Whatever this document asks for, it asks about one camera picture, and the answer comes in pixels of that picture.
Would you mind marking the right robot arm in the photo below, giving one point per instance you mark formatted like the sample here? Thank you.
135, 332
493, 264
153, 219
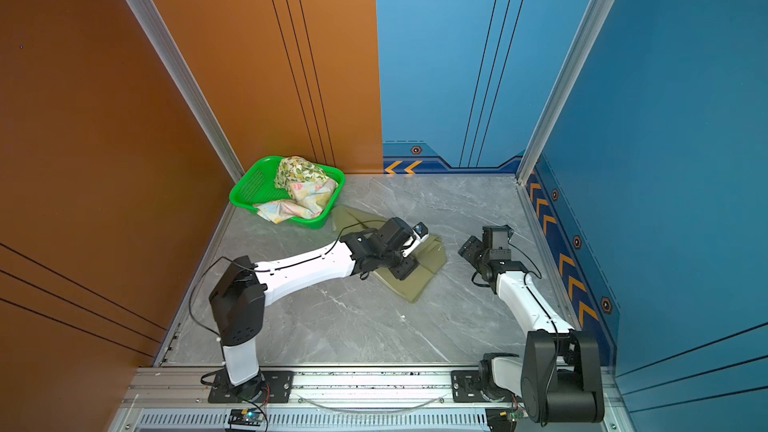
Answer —
558, 377

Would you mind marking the pastel floral skirt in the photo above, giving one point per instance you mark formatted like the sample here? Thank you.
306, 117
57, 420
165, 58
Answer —
308, 200

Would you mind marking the aluminium corner post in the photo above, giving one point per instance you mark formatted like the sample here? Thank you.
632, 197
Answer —
160, 37
583, 41

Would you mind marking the left circuit board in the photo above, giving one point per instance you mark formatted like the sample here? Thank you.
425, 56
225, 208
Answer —
247, 420

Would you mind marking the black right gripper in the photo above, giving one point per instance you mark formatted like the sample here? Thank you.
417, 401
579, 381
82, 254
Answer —
469, 248

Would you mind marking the lemon print skirt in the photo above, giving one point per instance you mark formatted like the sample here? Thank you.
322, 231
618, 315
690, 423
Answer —
296, 169

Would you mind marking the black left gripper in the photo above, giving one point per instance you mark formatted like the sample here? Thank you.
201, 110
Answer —
406, 268

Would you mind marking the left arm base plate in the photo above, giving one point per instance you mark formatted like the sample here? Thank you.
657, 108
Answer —
268, 387

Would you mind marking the right circuit board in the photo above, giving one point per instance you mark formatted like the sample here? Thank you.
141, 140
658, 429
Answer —
504, 420

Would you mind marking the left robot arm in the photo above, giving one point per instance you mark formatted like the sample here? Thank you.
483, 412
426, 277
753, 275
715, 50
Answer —
246, 289

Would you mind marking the aluminium corner post right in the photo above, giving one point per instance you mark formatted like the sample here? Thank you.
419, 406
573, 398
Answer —
583, 41

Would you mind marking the circuit board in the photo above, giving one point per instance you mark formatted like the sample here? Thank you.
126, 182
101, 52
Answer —
504, 420
247, 420

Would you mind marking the aluminium corner post left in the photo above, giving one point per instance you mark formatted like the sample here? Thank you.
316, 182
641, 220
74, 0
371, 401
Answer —
160, 37

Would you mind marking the olive green skirt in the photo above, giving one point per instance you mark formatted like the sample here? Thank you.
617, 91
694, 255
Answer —
351, 223

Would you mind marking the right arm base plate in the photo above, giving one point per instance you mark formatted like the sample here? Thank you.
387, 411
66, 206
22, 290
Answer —
472, 386

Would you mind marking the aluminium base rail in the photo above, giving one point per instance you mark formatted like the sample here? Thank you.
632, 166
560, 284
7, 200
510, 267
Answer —
337, 397

